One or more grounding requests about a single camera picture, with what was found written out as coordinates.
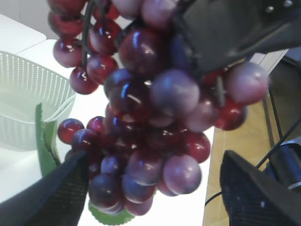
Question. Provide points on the green woven plastic basket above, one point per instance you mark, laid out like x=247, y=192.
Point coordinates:
x=23, y=85

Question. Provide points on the purple artificial grape bunch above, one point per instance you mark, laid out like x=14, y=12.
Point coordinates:
x=151, y=138

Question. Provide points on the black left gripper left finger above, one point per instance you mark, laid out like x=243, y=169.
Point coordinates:
x=58, y=199

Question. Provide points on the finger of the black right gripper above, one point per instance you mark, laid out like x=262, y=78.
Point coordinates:
x=216, y=33

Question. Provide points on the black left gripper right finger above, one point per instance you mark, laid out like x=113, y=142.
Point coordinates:
x=251, y=198

